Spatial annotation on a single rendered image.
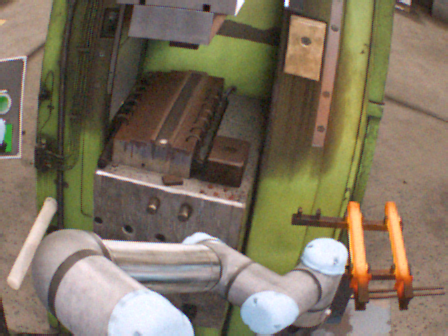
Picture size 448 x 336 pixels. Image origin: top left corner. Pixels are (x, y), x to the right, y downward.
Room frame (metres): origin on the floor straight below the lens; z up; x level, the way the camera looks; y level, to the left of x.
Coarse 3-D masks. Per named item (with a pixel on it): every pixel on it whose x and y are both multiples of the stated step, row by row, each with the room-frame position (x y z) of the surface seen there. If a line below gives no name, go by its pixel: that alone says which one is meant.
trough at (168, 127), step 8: (192, 80) 2.09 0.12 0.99; (184, 88) 2.03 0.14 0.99; (192, 88) 2.04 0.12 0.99; (184, 96) 1.98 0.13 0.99; (176, 104) 1.93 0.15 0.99; (184, 104) 1.94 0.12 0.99; (176, 112) 1.89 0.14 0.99; (168, 120) 1.84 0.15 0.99; (176, 120) 1.85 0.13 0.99; (160, 128) 1.77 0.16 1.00; (168, 128) 1.80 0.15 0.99; (160, 136) 1.76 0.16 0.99; (168, 136) 1.76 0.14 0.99; (160, 144) 1.72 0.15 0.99
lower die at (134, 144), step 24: (168, 72) 2.14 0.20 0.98; (192, 72) 2.12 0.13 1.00; (144, 96) 1.97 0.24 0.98; (168, 96) 1.96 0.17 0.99; (192, 96) 1.96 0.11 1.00; (144, 120) 1.82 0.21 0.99; (192, 120) 1.85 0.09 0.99; (120, 144) 1.72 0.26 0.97; (144, 144) 1.72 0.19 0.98; (168, 144) 1.71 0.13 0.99; (192, 144) 1.73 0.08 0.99; (144, 168) 1.72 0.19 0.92; (168, 168) 1.71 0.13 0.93
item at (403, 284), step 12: (396, 216) 1.62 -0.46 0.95; (396, 228) 1.57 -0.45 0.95; (396, 240) 1.51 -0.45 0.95; (396, 252) 1.46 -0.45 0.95; (396, 264) 1.42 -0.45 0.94; (396, 276) 1.38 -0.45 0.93; (408, 276) 1.35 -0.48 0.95; (396, 288) 1.34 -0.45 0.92; (408, 288) 1.30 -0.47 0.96; (408, 300) 1.26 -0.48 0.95
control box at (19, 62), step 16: (0, 64) 1.69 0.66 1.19; (16, 64) 1.71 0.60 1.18; (0, 80) 1.67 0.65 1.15; (16, 80) 1.69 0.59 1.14; (0, 96) 1.65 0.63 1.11; (16, 96) 1.67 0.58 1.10; (0, 112) 1.63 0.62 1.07; (16, 112) 1.65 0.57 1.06; (16, 128) 1.63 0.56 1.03; (16, 144) 1.61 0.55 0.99
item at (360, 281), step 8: (352, 208) 1.63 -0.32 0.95; (352, 216) 1.60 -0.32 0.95; (352, 224) 1.56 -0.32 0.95; (360, 224) 1.57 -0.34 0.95; (352, 232) 1.53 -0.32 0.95; (360, 232) 1.53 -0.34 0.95; (352, 240) 1.50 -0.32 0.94; (360, 240) 1.50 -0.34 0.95; (352, 248) 1.48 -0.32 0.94; (360, 248) 1.47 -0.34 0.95; (352, 256) 1.45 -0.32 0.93; (360, 256) 1.43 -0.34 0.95; (360, 264) 1.40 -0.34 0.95; (360, 272) 1.37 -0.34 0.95; (352, 280) 1.35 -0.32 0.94; (360, 280) 1.33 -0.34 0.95; (368, 280) 1.35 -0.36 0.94; (360, 288) 1.30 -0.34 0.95; (360, 296) 1.27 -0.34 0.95; (368, 296) 1.27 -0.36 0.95; (360, 304) 1.26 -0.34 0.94
